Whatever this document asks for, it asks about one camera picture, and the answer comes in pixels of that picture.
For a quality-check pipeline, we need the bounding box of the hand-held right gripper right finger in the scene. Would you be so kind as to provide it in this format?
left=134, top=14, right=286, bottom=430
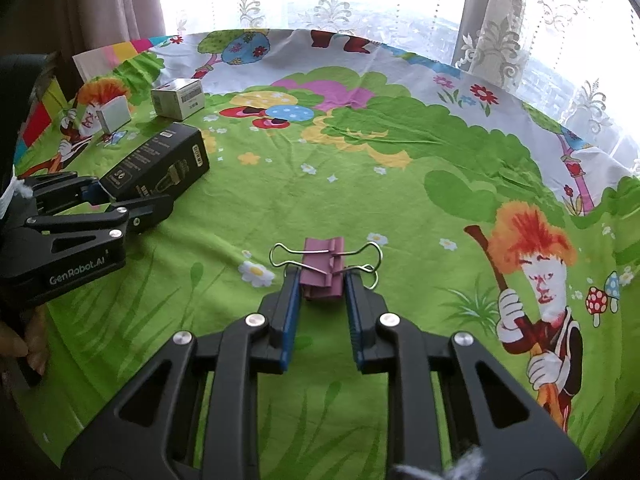
left=344, top=271, right=587, bottom=480

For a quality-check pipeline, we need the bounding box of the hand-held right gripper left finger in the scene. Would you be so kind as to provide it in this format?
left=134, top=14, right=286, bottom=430
left=60, top=266, right=303, bottom=480

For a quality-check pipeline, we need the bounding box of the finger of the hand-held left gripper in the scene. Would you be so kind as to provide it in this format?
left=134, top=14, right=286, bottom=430
left=17, top=172, right=103, bottom=211
left=24, top=194, right=175, bottom=242

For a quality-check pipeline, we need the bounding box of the black cardboard box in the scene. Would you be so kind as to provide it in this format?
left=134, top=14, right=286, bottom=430
left=99, top=121, right=211, bottom=200

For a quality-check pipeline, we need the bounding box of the purple binder clip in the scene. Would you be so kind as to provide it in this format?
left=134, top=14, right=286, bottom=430
left=270, top=237, right=384, bottom=302

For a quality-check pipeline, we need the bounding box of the person's left hand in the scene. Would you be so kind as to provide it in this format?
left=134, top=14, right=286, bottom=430
left=0, top=306, right=49, bottom=376

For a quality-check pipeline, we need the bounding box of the small plain white box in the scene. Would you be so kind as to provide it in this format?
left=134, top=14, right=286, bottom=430
left=95, top=96, right=133, bottom=135

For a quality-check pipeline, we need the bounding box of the white box with barcode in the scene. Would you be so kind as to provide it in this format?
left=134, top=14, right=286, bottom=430
left=151, top=78, right=204, bottom=122

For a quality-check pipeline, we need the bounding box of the cartoon printed bedsheet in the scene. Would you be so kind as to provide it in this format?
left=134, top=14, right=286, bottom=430
left=10, top=27, right=640, bottom=480

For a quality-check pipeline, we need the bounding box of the pink curtain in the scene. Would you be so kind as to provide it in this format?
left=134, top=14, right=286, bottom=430
left=55, top=0, right=169, bottom=57

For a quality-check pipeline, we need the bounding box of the white lace curtain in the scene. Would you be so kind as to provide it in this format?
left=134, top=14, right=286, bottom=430
left=155, top=0, right=640, bottom=176

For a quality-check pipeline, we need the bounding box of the grey frayed string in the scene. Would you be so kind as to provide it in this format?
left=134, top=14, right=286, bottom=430
left=392, top=447, right=486, bottom=480

